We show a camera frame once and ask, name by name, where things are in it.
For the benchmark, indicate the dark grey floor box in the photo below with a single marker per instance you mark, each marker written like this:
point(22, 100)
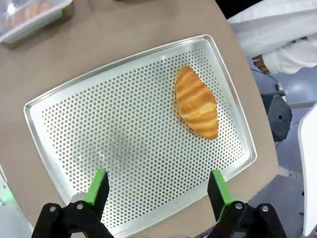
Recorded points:
point(278, 116)

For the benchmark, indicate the person's left hand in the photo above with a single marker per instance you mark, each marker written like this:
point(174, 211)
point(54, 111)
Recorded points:
point(261, 65)

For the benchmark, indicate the clear plastic container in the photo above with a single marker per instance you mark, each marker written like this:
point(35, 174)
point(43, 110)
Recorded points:
point(53, 13)

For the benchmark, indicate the person in white lab coat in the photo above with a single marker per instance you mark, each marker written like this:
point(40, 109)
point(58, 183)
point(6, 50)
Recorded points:
point(272, 24)

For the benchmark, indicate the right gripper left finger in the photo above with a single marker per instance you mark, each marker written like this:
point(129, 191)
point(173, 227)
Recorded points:
point(95, 198)

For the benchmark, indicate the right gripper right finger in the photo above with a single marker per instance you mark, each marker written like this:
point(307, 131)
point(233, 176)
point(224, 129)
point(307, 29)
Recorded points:
point(220, 198)

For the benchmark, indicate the person's left forearm white sleeve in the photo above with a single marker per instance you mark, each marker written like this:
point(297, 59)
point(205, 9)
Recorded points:
point(292, 57)

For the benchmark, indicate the golden croissant bread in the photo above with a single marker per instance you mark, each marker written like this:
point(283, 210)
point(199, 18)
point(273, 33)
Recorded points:
point(195, 104)
point(29, 11)

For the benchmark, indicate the perforated aluminium baking tray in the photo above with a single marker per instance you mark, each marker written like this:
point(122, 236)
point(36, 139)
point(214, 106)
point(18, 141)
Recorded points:
point(123, 124)

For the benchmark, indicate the white side table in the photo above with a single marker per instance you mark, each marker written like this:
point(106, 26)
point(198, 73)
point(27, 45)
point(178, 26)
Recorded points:
point(309, 161)

